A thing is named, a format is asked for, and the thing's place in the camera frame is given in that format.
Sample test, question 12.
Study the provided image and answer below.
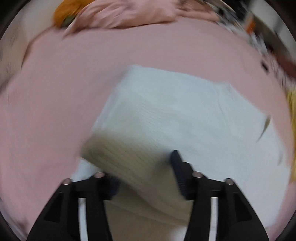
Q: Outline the maroon bag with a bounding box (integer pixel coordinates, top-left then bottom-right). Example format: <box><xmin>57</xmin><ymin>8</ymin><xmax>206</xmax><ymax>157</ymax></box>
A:
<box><xmin>272</xmin><ymin>52</ymin><xmax>296</xmax><ymax>79</ymax></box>

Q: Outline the pink bed sheet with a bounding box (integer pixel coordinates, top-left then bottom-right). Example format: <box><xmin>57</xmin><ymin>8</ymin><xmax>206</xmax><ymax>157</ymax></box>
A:
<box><xmin>1</xmin><ymin>18</ymin><xmax>295</xmax><ymax>240</ymax></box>

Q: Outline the pink crumpled duvet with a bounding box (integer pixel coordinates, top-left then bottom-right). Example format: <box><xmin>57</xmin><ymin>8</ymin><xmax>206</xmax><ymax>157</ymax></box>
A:
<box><xmin>64</xmin><ymin>1</ymin><xmax>219</xmax><ymax>36</ymax></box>

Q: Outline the white fluffy cardigan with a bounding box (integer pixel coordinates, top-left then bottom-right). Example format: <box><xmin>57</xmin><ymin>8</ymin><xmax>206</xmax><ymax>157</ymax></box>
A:
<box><xmin>75</xmin><ymin>65</ymin><xmax>291</xmax><ymax>240</ymax></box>

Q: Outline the yellow cartoon pillow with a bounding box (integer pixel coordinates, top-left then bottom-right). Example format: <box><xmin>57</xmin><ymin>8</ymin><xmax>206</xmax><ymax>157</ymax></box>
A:
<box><xmin>287</xmin><ymin>88</ymin><xmax>296</xmax><ymax>182</ymax></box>

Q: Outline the small black box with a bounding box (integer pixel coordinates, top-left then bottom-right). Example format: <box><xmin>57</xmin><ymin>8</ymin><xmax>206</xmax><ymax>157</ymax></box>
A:
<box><xmin>261</xmin><ymin>61</ymin><xmax>269</xmax><ymax>74</ymax></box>

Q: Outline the orange pumpkin plush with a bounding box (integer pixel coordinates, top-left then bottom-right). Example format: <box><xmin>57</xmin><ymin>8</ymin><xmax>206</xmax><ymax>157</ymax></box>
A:
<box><xmin>53</xmin><ymin>0</ymin><xmax>93</xmax><ymax>28</ymax></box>

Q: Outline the orange bottle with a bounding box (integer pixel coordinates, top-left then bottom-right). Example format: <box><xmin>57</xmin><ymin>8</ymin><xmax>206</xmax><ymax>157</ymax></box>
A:
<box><xmin>244</xmin><ymin>16</ymin><xmax>256</xmax><ymax>34</ymax></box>

